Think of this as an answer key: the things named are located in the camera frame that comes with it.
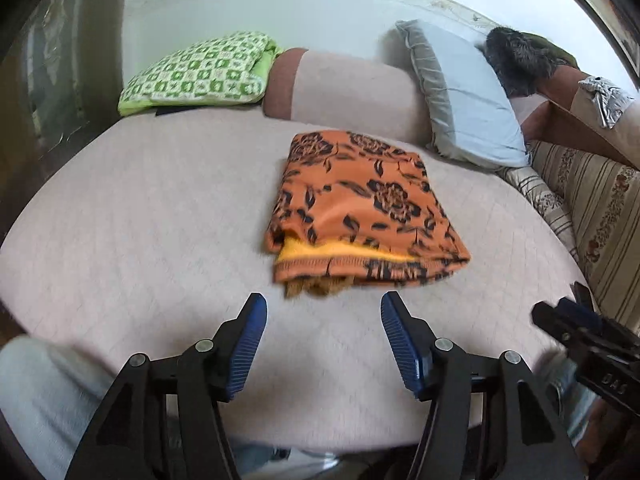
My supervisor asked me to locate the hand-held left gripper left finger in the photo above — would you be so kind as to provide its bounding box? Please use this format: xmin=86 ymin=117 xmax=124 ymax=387
xmin=65 ymin=292 xmax=269 ymax=480

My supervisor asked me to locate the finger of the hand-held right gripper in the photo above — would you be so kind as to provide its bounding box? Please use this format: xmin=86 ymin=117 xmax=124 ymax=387
xmin=531 ymin=297 xmax=603 ymax=348
xmin=571 ymin=281 xmax=597 ymax=313

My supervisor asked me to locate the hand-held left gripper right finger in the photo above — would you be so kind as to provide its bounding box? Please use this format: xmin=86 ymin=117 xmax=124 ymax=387
xmin=380 ymin=291 xmax=586 ymax=480

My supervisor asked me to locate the orange floral garment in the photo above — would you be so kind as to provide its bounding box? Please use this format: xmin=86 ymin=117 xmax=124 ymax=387
xmin=264 ymin=131 xmax=472 ymax=301

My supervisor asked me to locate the person's leg in light jeans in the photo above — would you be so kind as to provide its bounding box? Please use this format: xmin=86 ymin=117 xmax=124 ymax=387
xmin=0 ymin=335 xmax=131 ymax=480
xmin=542 ymin=352 xmax=603 ymax=453

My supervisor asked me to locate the striped floral cushion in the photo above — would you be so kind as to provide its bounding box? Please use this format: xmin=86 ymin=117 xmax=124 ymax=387
xmin=497 ymin=140 xmax=640 ymax=333

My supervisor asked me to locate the pink quilted bed sheet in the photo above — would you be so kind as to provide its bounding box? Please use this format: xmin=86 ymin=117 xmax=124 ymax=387
xmin=0 ymin=109 xmax=598 ymax=456

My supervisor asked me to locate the crumpled silver cloth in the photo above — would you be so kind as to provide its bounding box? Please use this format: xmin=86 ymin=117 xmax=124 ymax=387
xmin=578 ymin=76 xmax=636 ymax=129

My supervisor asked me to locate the light blue pillow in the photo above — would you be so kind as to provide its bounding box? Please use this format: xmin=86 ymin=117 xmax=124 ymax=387
xmin=395 ymin=19 xmax=532 ymax=170

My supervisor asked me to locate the dark furry cloth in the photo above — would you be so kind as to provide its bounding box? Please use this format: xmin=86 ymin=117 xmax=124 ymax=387
xmin=481 ymin=26 xmax=581 ymax=98

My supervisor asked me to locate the beige bolster pillow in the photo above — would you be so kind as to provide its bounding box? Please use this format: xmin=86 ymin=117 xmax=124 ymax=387
xmin=263 ymin=48 xmax=435 ymax=145

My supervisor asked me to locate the green patterned cushion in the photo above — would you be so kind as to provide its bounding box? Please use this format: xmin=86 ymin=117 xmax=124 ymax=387
xmin=118 ymin=31 xmax=285 ymax=117

